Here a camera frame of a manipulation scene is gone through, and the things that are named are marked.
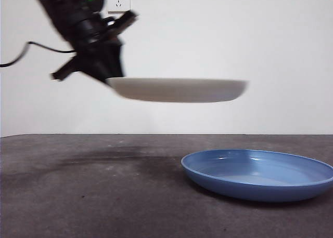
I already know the white wall power socket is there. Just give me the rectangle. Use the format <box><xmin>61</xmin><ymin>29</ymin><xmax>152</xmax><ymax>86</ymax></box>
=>
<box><xmin>107</xmin><ymin>0</ymin><xmax>131</xmax><ymax>14</ymax></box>

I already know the blue round plate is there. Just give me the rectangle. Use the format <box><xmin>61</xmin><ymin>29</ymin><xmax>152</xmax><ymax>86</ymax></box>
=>
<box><xmin>181</xmin><ymin>149</ymin><xmax>333</xmax><ymax>203</ymax></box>

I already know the thin black cable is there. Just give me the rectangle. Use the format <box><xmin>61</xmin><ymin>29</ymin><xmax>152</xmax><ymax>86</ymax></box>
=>
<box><xmin>0</xmin><ymin>41</ymin><xmax>78</xmax><ymax>68</ymax></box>

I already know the white round plate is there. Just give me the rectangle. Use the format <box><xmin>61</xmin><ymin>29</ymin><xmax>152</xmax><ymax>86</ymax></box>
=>
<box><xmin>107</xmin><ymin>77</ymin><xmax>249</xmax><ymax>103</ymax></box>

